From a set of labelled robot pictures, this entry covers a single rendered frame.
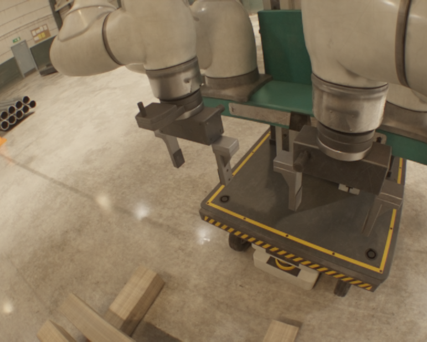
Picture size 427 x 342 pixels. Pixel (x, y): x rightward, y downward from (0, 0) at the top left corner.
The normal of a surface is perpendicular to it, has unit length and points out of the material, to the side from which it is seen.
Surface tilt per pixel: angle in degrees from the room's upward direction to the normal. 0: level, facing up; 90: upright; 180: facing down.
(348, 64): 107
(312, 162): 90
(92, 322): 0
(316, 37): 95
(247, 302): 0
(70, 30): 60
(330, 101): 90
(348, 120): 90
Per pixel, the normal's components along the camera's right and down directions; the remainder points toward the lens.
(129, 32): -0.31, 0.62
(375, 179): -0.58, 0.60
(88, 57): -0.12, 0.80
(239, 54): 0.35, 0.58
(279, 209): -0.18, -0.75
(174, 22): 0.58, 0.42
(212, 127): 0.79, 0.27
